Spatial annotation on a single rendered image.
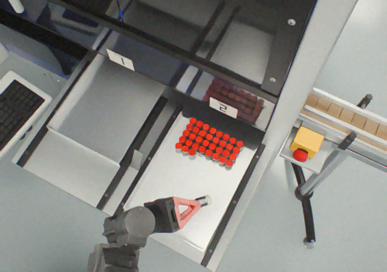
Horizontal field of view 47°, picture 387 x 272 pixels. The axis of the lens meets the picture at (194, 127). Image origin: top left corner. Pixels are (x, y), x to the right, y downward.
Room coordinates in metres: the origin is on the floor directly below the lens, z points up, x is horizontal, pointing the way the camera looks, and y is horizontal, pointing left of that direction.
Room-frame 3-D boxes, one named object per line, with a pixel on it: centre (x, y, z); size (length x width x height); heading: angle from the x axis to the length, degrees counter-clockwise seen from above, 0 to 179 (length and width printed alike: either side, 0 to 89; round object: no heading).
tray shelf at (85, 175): (0.46, 0.14, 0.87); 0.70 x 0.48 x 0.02; 61
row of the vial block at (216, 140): (0.46, -0.05, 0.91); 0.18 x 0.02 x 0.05; 60
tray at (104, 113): (0.60, 0.26, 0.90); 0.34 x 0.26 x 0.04; 151
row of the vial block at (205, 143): (0.44, -0.04, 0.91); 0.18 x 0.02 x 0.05; 60
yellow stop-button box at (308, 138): (0.42, -0.32, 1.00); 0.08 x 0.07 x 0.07; 151
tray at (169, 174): (0.34, 0.01, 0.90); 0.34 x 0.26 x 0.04; 150
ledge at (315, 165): (0.44, -0.35, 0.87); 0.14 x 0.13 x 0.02; 151
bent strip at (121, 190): (0.36, 0.20, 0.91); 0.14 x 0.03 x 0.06; 150
